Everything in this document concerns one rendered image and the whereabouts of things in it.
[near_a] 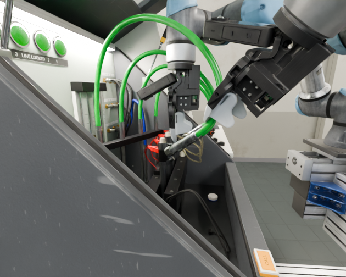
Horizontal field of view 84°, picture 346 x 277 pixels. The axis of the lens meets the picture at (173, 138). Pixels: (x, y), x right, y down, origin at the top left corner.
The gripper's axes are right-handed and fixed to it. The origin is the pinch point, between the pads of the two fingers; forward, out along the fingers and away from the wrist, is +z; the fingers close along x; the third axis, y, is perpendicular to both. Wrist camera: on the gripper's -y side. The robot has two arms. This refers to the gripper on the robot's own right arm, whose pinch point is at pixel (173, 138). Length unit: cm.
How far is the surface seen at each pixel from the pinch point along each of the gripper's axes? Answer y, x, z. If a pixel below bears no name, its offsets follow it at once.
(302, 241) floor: 96, 102, 113
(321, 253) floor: 105, 90, 113
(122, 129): -18.7, 7.3, -0.4
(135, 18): -7.2, -7.1, -28.9
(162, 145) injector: -2.9, -1.3, 1.8
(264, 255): 21.0, -20.9, 16.8
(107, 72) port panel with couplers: -30.7, 23.5, -20.2
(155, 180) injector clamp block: -6.3, 2.4, 15.0
